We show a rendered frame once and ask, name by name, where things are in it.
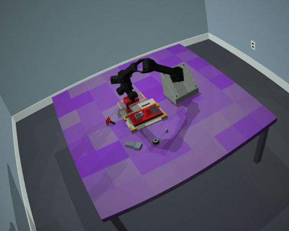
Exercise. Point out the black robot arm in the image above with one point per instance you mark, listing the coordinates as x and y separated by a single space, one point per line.
149 65

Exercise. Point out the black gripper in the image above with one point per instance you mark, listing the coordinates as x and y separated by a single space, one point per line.
130 94

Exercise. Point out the black toy car wheel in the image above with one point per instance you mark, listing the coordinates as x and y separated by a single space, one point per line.
155 141

